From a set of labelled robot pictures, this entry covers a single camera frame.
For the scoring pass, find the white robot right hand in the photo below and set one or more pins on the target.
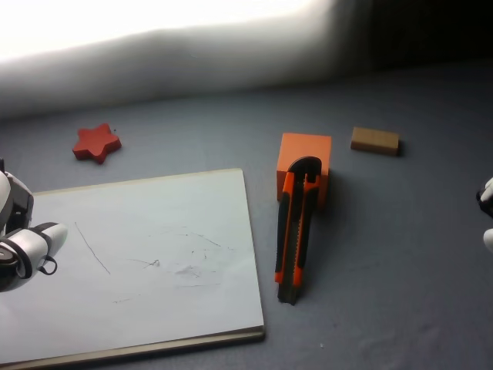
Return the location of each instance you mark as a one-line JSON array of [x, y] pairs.
[[489, 196]]

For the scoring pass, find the orange cube block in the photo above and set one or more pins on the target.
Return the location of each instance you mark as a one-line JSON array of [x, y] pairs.
[[304, 148]]

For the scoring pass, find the orange black utility knife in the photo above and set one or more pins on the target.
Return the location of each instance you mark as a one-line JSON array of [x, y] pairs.
[[287, 231]]

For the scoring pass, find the grey table cloth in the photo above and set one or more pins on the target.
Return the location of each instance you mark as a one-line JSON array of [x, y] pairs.
[[385, 289]]

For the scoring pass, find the tan wooden rectangular block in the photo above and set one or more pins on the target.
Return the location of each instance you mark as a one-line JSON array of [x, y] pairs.
[[374, 141]]

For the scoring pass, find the red star block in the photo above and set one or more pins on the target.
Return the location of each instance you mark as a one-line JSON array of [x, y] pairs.
[[96, 144]]

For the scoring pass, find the white cutting board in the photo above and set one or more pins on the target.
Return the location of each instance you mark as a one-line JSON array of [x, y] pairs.
[[154, 270]]

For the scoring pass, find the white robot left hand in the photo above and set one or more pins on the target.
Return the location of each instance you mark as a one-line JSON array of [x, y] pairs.
[[19, 243]]

